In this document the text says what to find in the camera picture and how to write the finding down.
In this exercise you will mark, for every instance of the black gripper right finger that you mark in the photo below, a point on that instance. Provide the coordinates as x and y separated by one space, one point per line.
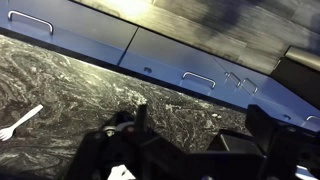
263 130

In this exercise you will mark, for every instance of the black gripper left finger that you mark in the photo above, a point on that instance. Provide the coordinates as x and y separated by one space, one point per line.
142 121

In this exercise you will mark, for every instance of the white plastic fork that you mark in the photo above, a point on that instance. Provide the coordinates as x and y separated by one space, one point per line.
23 120

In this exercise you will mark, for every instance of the black appliance with steel trim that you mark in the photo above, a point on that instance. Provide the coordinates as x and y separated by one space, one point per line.
296 80

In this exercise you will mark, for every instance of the blue drawer front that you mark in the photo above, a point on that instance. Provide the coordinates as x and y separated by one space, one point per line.
166 53
83 30

